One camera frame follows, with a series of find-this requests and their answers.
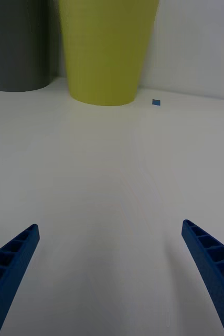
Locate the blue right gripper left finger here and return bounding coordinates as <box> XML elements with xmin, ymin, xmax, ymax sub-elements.
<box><xmin>0</xmin><ymin>223</ymin><xmax>41</xmax><ymax>336</ymax></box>

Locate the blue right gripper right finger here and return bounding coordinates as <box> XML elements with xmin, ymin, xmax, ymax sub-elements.
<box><xmin>181</xmin><ymin>219</ymin><xmax>224</xmax><ymax>336</ymax></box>

